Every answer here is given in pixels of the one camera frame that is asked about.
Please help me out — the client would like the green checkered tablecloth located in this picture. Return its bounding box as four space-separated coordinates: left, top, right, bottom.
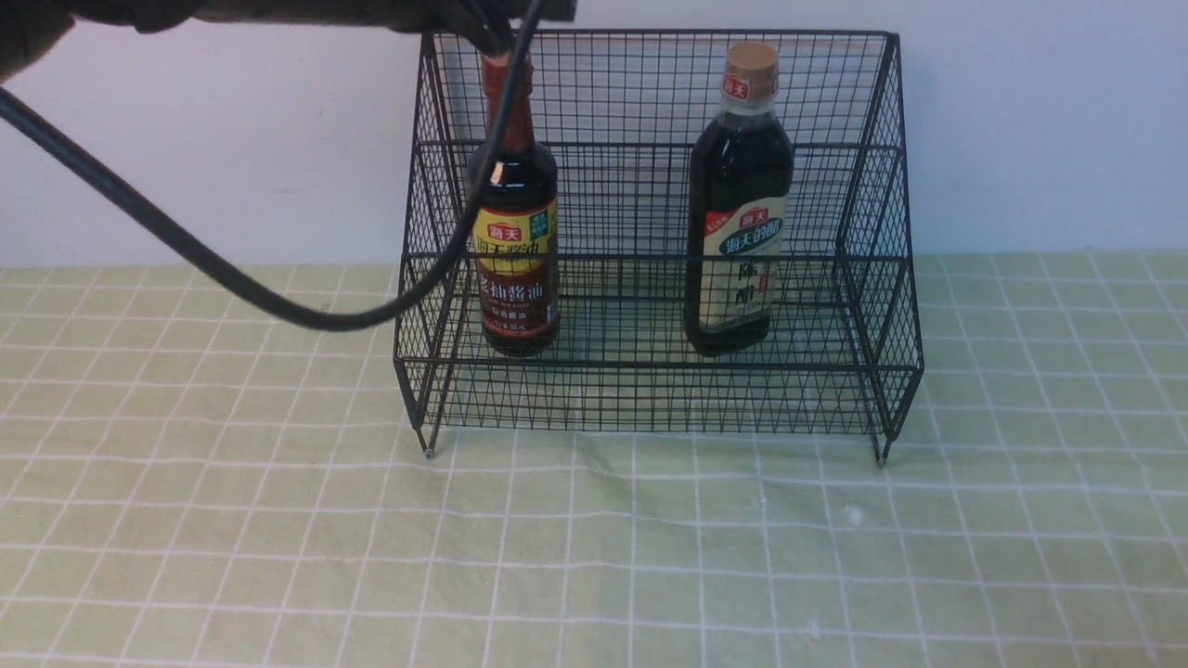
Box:
1 252 1187 667

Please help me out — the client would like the black wire mesh shelf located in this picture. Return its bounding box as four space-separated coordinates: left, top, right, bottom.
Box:
392 27 924 464

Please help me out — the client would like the black vinegar bottle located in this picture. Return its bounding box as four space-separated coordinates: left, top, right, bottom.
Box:
683 42 794 358

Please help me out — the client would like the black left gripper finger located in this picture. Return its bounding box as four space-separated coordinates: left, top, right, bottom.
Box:
443 1 516 57

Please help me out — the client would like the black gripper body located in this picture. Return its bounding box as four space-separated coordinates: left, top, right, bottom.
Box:
1 1 533 82

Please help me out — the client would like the black cable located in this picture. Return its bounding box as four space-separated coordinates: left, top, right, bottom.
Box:
0 0 549 333

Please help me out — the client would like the dark soy sauce bottle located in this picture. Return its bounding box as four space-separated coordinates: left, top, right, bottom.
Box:
470 56 561 358

